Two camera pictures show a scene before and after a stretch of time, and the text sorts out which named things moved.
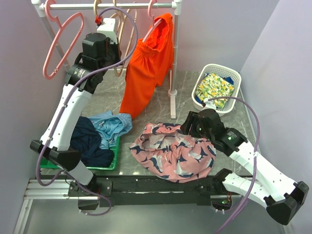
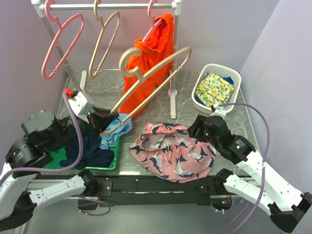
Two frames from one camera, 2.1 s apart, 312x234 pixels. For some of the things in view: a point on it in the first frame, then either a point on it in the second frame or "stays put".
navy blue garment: x=86 y=139 stays put
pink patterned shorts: x=165 y=153 stays put
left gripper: x=115 y=47 to x=100 y=118
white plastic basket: x=199 y=72 stays put
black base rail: x=137 y=190 stays put
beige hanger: x=126 y=20 to x=141 y=76
